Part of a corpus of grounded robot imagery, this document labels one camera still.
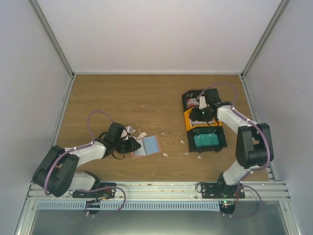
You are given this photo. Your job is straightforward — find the pink clear card holder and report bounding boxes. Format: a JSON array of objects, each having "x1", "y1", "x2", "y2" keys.
[{"x1": 131, "y1": 135, "x2": 162, "y2": 159}]

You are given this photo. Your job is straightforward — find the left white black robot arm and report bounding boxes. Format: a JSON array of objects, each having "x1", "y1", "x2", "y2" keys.
[{"x1": 32, "y1": 122, "x2": 141, "y2": 199}]

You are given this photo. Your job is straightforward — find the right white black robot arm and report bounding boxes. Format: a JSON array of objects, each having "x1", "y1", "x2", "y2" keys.
[{"x1": 181, "y1": 88, "x2": 274, "y2": 198}]

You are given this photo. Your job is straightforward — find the white red cards far bin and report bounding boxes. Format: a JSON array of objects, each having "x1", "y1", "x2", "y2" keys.
[{"x1": 186, "y1": 98, "x2": 199, "y2": 109}]

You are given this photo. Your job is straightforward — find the teal card stack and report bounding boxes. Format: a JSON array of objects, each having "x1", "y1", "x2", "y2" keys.
[{"x1": 193, "y1": 133, "x2": 220, "y2": 147}]

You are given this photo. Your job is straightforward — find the white paper scraps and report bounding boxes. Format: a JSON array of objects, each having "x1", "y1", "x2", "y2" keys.
[{"x1": 133, "y1": 105, "x2": 191, "y2": 159}]

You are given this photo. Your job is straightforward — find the black bin near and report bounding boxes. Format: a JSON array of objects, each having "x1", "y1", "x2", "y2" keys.
[{"x1": 187, "y1": 126, "x2": 227, "y2": 153}]

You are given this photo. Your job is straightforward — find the black bin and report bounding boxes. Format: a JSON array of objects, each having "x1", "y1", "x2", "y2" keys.
[
  {"x1": 187, "y1": 126, "x2": 227, "y2": 153},
  {"x1": 181, "y1": 90, "x2": 209, "y2": 111}
]

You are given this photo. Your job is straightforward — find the orange bin middle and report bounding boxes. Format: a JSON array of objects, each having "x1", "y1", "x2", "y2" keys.
[{"x1": 184, "y1": 107, "x2": 222, "y2": 131}]

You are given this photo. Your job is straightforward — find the black bin far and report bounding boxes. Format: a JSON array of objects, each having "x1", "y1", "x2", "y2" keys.
[{"x1": 181, "y1": 90, "x2": 209, "y2": 111}]

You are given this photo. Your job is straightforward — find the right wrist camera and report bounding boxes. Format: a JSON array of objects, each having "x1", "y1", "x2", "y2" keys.
[{"x1": 199, "y1": 96, "x2": 208, "y2": 110}]

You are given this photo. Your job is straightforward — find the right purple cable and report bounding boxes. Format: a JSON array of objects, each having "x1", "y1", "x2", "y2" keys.
[{"x1": 199, "y1": 82, "x2": 272, "y2": 172}]

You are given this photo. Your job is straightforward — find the aluminium mounting rail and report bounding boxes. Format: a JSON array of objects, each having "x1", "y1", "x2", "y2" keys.
[{"x1": 26, "y1": 180, "x2": 291, "y2": 200}]

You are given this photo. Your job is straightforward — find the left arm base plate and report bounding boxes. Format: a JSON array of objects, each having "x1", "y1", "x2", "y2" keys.
[{"x1": 68, "y1": 183, "x2": 116, "y2": 200}]

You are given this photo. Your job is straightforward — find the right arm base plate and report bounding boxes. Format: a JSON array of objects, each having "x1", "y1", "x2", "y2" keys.
[{"x1": 195, "y1": 182, "x2": 246, "y2": 199}]

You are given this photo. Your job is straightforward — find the grey slotted cable duct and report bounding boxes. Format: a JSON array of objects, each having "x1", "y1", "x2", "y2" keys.
[{"x1": 37, "y1": 200, "x2": 220, "y2": 212}]

